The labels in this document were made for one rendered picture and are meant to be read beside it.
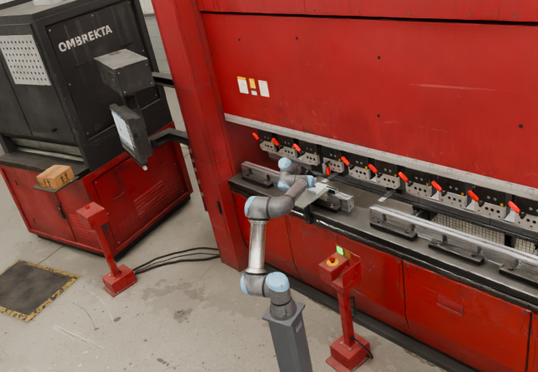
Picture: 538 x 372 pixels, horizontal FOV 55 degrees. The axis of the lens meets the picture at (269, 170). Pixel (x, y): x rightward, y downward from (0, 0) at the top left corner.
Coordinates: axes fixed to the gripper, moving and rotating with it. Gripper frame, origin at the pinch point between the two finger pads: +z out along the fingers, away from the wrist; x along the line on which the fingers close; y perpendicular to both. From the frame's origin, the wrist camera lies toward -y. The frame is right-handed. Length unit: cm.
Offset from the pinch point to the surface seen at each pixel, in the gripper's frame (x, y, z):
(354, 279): -53, -44, 8
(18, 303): 224, -186, -22
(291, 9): -1, 77, -84
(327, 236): -12.3, -24.9, 22.9
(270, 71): 27, 53, -53
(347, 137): -30, 30, -26
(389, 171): -58, 20, -14
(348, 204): -23.4, -1.1, 14.1
